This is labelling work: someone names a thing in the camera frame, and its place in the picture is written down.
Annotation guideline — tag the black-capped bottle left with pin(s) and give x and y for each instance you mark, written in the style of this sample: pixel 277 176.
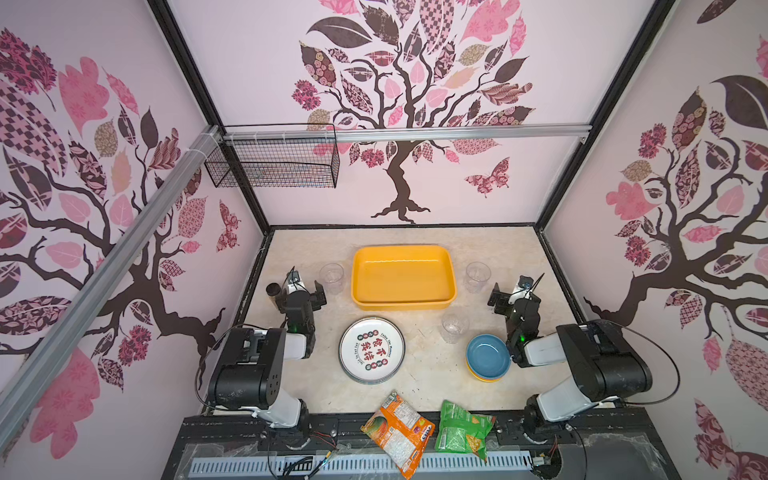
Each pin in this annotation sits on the black-capped bottle left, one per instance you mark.
pixel 273 290

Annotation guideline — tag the white vent grille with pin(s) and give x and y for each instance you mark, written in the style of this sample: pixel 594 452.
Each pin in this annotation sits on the white vent grille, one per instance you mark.
pixel 358 465

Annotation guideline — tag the clear cup near bowls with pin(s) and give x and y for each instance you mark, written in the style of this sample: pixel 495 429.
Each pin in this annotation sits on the clear cup near bowls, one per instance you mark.
pixel 453 327

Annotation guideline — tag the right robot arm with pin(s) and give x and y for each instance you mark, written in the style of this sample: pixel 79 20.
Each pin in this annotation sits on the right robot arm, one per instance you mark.
pixel 603 365

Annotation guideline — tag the green snack bag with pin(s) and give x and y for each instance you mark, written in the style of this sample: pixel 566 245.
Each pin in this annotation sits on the green snack bag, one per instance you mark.
pixel 462 432

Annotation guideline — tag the clear cup left of bin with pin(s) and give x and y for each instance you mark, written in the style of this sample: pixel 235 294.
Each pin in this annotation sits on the clear cup left of bin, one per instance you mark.
pixel 332 278

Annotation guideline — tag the white plate red green print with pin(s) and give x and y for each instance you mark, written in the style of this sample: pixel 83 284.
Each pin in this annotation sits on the white plate red green print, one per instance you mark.
pixel 371 350

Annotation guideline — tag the clear cup of bin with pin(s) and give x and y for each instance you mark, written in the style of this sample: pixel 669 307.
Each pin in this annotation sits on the clear cup of bin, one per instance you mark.
pixel 477 274
pixel 332 278

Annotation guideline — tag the black wire basket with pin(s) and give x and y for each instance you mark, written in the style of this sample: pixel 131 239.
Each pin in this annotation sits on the black wire basket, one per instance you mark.
pixel 277 155

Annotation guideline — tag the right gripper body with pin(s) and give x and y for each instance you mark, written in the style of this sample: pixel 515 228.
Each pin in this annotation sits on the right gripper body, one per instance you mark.
pixel 517 303

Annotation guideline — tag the yellow bowl under blue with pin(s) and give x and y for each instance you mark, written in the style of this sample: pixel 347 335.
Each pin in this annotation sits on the yellow bowl under blue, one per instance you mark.
pixel 496 374

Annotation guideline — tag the clear cup right of bin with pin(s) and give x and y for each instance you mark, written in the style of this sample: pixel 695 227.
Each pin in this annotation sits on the clear cup right of bin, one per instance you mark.
pixel 477 274

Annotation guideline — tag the yellow plastic bin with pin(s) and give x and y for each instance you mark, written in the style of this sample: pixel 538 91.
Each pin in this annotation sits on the yellow plastic bin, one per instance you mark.
pixel 403 278

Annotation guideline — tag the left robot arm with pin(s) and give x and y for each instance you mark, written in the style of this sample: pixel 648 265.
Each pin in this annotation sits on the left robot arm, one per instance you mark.
pixel 247 378

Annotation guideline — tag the orange snack bag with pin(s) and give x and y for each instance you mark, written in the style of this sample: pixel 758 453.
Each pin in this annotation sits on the orange snack bag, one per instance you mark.
pixel 401 432

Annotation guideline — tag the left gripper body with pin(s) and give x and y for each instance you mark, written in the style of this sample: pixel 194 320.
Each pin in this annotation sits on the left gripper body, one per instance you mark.
pixel 298 298

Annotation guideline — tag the aluminium rail bar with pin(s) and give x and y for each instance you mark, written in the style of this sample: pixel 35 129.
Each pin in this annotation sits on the aluminium rail bar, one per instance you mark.
pixel 32 380

